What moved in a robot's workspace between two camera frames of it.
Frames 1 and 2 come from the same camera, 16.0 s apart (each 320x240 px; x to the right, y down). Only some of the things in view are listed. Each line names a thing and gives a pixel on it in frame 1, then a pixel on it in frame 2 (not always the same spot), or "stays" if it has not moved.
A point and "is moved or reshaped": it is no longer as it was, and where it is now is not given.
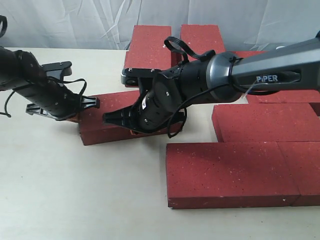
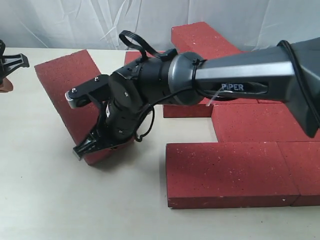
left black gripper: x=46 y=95 → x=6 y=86
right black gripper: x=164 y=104 → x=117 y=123
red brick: x=302 y=158 stays
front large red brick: x=228 y=174 stays
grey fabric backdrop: x=245 y=25 stays
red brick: x=94 y=128 is moved or reshaped
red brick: x=147 y=50 → x=60 y=75
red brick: x=265 y=122 stays
